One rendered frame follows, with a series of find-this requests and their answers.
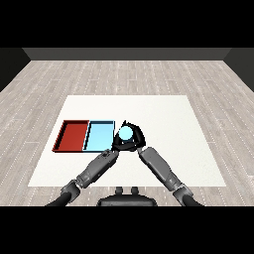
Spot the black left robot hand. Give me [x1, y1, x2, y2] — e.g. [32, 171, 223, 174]
[111, 120, 129, 153]

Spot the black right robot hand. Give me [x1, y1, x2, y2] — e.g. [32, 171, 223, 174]
[120, 122, 147, 153]

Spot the small blue can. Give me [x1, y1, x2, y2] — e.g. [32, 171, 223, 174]
[118, 126, 135, 143]

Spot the light blue shallow open box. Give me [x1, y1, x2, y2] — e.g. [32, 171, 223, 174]
[81, 119, 116, 153]

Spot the red shallow open box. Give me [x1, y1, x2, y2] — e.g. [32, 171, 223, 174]
[52, 119, 90, 154]

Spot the dark grey robot body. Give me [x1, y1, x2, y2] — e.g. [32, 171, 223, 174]
[97, 187, 158, 207]

